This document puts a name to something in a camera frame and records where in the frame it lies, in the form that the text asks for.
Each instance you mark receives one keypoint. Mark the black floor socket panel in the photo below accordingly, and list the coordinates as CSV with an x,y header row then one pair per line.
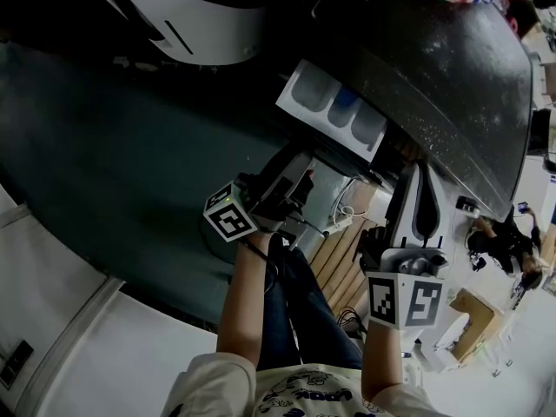
x,y
15,365

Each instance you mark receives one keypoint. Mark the dark green floor mat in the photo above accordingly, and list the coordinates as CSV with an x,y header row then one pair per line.
x,y
108,167

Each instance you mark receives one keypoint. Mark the person's left hand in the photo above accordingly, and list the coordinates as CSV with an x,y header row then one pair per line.
x,y
278,211

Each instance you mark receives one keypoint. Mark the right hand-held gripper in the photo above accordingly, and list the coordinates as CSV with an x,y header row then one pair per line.
x,y
417,302

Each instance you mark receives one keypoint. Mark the person's right hand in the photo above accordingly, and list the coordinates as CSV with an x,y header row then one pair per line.
x,y
373,250

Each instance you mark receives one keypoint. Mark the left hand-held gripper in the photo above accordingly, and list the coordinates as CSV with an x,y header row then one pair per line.
x,y
228,215

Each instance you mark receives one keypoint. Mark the person's left forearm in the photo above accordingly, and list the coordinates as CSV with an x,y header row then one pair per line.
x,y
243,302

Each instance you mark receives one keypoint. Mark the small white device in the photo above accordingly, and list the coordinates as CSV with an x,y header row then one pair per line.
x,y
468,207

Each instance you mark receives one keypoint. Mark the white detergent drawer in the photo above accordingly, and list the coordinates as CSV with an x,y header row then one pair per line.
x,y
330,111

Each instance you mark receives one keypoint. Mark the white and black appliance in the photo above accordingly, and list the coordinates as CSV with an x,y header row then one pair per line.
x,y
200,20

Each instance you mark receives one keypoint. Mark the person's white printed shirt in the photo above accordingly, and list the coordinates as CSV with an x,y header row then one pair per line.
x,y
304,393

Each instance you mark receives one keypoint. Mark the black washing machine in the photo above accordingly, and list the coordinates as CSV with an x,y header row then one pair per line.
x,y
434,81

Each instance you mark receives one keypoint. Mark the person's right forearm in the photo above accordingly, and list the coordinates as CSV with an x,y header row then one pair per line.
x,y
384,363

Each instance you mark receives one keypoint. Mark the small cardboard box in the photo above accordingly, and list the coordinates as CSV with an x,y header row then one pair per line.
x,y
475,319

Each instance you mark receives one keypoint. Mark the person's blue jeans legs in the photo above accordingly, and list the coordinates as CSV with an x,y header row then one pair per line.
x,y
313,315

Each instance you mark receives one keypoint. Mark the wooden pallet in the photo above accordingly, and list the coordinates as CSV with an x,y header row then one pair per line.
x,y
343,267

